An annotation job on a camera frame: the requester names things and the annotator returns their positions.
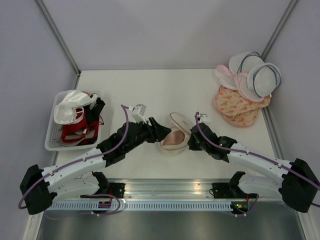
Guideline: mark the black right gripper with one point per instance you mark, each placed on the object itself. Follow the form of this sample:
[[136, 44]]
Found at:
[[192, 146]]

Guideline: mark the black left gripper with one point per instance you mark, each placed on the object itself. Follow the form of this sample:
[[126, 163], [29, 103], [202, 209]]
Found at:
[[159, 133]]

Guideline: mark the round beige mesh laundry bag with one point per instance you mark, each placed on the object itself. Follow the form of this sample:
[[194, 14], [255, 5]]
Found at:
[[178, 122]]

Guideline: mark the pink satin bra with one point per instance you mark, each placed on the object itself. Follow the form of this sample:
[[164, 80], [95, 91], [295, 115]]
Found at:
[[174, 138]]

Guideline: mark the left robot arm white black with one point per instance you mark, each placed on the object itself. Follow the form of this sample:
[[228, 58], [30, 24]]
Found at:
[[39, 186]]

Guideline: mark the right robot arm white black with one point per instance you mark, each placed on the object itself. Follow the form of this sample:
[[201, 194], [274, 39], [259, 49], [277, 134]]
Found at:
[[292, 181]]

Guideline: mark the orange floral bag lower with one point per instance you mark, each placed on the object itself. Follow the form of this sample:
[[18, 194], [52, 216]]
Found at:
[[245, 119]]

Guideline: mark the black bra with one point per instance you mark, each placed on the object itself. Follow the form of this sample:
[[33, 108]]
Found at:
[[92, 114]]

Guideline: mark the white pink-trim mesh bag left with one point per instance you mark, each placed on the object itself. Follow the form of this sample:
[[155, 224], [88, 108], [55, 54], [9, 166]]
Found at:
[[225, 77]]

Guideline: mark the white pink-trim mesh bag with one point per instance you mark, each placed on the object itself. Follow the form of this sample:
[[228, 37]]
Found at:
[[243, 89], [225, 77]]

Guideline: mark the white pink-trim mesh bag right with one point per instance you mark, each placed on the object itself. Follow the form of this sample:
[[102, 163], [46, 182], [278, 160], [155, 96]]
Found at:
[[243, 89]]

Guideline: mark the red bra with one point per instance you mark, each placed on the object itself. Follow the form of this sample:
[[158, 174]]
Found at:
[[82, 126]]

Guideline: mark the white blue-trim mesh bag rear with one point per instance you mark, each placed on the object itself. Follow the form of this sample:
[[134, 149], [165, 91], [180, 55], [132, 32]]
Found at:
[[244, 62]]

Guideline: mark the white blue-trim mesh bag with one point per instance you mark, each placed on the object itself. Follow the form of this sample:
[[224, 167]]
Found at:
[[264, 78], [244, 62]]

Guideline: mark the white blue-trim mesh bag front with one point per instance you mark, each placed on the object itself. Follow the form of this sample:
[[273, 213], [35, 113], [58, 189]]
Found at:
[[264, 78]]

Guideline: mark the white plastic basket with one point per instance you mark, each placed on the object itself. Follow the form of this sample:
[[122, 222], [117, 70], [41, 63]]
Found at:
[[54, 131]]

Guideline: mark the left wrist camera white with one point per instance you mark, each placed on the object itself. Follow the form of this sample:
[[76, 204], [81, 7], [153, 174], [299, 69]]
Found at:
[[137, 112]]

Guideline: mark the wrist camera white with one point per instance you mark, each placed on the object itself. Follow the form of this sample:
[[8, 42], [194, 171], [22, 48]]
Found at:
[[202, 118], [137, 112]]

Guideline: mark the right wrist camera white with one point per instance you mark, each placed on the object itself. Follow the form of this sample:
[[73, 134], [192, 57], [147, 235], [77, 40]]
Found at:
[[202, 118]]

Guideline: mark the aluminium table edge rail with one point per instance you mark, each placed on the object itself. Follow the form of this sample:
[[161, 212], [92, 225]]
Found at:
[[179, 189]]

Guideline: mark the right side aluminium rail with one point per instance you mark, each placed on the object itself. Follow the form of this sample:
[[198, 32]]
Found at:
[[275, 139]]

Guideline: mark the white slotted cable duct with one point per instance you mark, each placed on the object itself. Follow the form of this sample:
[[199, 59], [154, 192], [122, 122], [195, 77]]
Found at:
[[223, 206]]

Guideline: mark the left aluminium frame post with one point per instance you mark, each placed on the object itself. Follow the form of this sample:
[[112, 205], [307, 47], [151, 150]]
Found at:
[[57, 35]]

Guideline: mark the aluminium frame post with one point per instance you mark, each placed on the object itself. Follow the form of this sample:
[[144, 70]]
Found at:
[[279, 27], [57, 35]]

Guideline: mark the right aluminium frame post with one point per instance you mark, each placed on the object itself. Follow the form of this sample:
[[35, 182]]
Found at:
[[279, 27]]

